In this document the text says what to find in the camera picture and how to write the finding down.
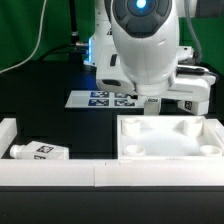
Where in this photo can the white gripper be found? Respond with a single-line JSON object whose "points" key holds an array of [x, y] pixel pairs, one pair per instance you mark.
{"points": [[180, 88]]}

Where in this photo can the white U-shaped obstacle fence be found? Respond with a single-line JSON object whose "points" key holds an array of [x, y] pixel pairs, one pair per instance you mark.
{"points": [[105, 172]]}

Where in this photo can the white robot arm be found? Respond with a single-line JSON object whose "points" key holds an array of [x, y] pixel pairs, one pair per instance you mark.
{"points": [[135, 47]]}

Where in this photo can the white square tabletop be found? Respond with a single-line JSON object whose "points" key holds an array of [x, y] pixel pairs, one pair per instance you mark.
{"points": [[144, 137]]}

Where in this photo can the white fiducial tag sheet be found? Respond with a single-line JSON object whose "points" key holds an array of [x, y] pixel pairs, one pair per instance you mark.
{"points": [[101, 99]]}

